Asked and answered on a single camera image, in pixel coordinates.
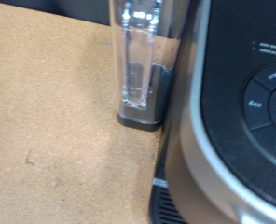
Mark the dark grey backdrop board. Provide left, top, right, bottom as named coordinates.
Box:
left=0, top=0, right=113, bottom=26

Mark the black Keurig coffee machine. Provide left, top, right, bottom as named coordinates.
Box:
left=108, top=0, right=276, bottom=224

